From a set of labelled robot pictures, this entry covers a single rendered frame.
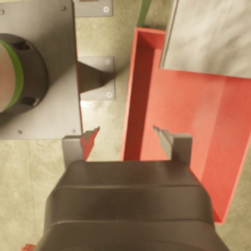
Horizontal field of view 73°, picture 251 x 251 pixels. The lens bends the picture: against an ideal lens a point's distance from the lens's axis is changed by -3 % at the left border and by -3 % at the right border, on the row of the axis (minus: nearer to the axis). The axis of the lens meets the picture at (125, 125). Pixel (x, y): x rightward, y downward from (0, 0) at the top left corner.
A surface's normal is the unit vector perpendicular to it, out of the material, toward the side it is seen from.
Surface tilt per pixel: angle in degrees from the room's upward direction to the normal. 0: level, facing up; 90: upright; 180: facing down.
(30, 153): 0
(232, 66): 30
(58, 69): 0
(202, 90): 0
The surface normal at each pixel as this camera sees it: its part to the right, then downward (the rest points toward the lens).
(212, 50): -0.04, 0.69
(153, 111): 0.00, 0.25
